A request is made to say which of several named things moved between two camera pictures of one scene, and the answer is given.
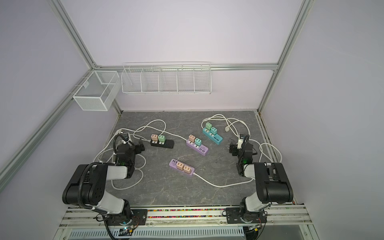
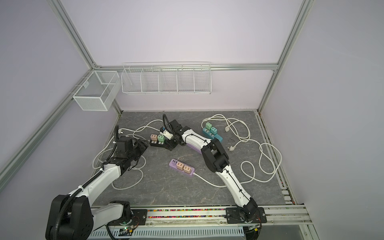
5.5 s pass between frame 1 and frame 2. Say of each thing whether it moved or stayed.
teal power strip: stayed
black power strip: stayed
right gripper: moved
